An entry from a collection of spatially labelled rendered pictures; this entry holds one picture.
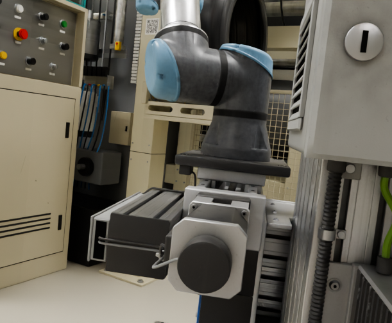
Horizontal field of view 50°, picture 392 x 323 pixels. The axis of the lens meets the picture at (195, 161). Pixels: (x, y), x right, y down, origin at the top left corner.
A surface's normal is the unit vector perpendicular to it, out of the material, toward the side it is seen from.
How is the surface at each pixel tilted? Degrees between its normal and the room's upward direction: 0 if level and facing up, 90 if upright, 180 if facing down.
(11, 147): 90
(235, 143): 72
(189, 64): 79
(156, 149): 90
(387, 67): 88
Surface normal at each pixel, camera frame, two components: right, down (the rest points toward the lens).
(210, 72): 0.29, 0.09
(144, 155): -0.49, 0.02
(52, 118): 0.87, 0.14
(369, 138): -0.14, 0.06
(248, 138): 0.31, -0.19
